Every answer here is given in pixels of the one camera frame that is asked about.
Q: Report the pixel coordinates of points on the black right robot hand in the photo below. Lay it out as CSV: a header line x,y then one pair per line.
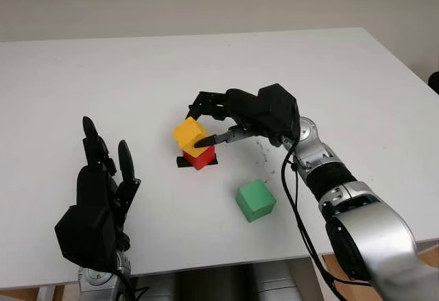
x,y
247,112

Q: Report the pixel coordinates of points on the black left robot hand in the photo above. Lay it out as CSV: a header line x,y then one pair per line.
x,y
97,191

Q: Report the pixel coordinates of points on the yellow wooden cube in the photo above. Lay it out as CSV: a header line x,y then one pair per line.
x,y
187,133

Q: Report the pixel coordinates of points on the red wooden cube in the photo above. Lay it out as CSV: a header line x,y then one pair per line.
x,y
202,160

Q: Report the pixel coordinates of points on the green wooden cube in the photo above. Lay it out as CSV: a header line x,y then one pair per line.
x,y
255,200

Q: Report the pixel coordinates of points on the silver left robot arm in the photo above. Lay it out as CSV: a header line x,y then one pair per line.
x,y
99,278

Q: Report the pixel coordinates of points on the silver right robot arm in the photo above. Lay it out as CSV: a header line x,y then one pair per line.
x,y
374,232

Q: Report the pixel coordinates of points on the black tape strip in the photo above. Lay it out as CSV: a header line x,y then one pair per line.
x,y
180,162

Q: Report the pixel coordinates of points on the white table leg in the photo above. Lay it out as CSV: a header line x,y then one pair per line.
x,y
45,294
313,280

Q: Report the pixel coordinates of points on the silver right robot thigh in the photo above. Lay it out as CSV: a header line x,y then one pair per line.
x,y
274,284

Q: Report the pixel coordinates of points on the black chair part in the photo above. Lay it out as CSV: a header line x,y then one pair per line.
x,y
434,82

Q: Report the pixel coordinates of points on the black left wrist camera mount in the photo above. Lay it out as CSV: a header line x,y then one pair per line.
x,y
85,236

